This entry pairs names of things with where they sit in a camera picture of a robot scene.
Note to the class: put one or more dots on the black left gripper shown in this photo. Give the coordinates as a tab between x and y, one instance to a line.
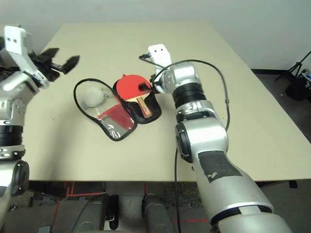
46	68

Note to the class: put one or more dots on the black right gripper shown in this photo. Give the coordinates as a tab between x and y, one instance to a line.
152	83

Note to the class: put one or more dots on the red ping-pong paddle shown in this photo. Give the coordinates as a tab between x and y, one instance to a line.
128	87

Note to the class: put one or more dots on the red black paddle case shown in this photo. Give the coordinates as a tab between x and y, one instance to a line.
107	114

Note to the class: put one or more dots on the white fluffy zipper pull ball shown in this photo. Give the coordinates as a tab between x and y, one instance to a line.
93	97

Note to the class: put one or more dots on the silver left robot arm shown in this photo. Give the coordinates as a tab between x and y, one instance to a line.
12	85

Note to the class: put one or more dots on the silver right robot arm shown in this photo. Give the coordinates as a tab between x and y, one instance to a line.
206	136

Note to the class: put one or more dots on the grey robot right leg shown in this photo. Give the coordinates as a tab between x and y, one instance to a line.
156	213

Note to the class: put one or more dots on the grey robot leg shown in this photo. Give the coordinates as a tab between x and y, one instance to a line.
92	213
156	213

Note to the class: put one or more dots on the grey robot left leg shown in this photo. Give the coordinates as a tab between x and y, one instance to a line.
92	213

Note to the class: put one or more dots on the black tripod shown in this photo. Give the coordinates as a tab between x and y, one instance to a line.
295	66

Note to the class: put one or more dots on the grey foot pedal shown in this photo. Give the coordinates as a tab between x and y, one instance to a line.
45	229

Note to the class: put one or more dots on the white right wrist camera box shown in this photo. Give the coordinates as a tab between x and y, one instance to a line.
160	55

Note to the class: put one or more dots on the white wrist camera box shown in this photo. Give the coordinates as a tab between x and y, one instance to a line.
17	41
160	55

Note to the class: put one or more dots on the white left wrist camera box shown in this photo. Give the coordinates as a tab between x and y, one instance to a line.
17	41

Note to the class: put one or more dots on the black table edge bracket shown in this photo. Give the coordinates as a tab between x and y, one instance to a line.
293	184

